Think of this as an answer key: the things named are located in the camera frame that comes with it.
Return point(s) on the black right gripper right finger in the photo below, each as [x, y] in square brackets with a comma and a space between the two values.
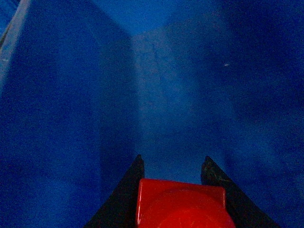
[243, 211]

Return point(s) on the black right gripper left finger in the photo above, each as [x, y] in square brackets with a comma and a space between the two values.
[119, 210]

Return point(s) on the red toy block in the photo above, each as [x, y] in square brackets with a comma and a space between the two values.
[171, 204]

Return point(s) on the large blue bin upper left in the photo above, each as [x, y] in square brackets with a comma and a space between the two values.
[86, 85]

